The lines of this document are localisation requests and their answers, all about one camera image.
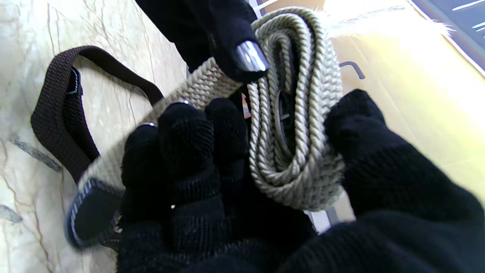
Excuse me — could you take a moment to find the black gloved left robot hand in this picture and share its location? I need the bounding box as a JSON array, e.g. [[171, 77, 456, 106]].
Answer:
[[135, 0, 270, 83]]

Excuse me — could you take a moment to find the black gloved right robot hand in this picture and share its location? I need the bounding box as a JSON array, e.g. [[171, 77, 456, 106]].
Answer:
[[117, 89, 485, 273]]

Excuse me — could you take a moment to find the beige woven belt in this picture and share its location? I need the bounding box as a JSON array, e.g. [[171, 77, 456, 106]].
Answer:
[[64, 7, 346, 249]]

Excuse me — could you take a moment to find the dark woven belt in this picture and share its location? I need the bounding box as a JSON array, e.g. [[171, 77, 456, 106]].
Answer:
[[30, 45, 164, 184]]

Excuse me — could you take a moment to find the black kitchen faucet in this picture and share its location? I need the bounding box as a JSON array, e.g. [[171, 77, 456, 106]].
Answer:
[[339, 61, 366, 80]]

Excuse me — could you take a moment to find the white pampas grass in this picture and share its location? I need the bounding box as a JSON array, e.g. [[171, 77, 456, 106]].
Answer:
[[322, 4, 455, 38]]

